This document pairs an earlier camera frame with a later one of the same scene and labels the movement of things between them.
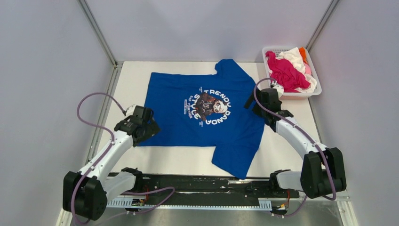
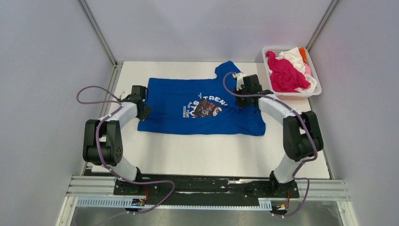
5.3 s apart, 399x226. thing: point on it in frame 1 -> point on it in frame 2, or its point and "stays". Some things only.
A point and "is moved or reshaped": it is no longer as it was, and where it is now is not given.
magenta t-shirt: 282,71 stays
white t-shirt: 293,54 stays
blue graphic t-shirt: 207,110 is moved or reshaped
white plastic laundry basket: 295,95 stays
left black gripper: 153,128 -> 143,116
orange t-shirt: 303,55 stays
